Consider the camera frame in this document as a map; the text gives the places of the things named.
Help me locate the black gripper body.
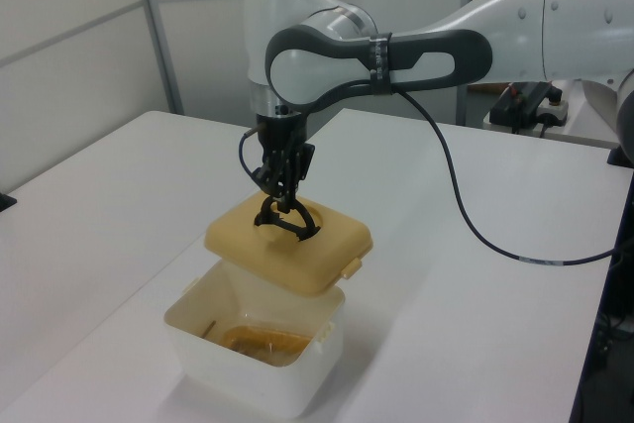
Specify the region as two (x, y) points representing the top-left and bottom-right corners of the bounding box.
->
(255, 113), (309, 153)

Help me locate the tan lid with black handle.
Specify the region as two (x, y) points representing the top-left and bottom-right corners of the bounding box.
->
(204, 193), (374, 298)

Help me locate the white plastic tool case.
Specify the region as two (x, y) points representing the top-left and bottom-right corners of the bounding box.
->
(162, 257), (347, 420)

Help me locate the brown cardboard box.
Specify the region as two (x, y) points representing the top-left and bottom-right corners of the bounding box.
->
(468, 80), (512, 95)

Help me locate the black power supply box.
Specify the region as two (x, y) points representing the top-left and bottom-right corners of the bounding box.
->
(488, 81), (554, 135)

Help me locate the grey emergency stop button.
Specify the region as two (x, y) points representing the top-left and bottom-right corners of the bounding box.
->
(537, 88), (569, 128)

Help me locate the dark pole with clamp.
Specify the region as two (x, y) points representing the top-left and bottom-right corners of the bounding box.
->
(607, 144), (634, 167)

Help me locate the black cable strap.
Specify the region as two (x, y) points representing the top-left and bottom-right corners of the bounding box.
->
(367, 32), (395, 96)

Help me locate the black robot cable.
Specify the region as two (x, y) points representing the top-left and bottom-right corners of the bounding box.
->
(237, 76), (620, 266)

